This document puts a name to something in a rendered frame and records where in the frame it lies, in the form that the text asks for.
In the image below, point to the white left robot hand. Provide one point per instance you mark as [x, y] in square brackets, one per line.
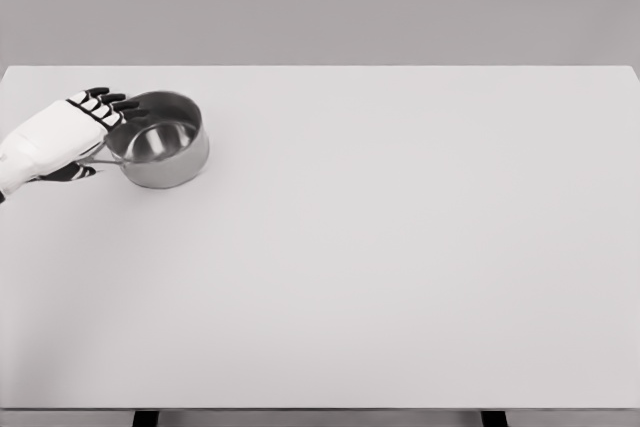
[60, 129]

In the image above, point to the silver steel pot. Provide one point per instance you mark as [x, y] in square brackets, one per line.
[167, 152]

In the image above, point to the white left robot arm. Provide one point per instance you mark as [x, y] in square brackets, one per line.
[12, 162]

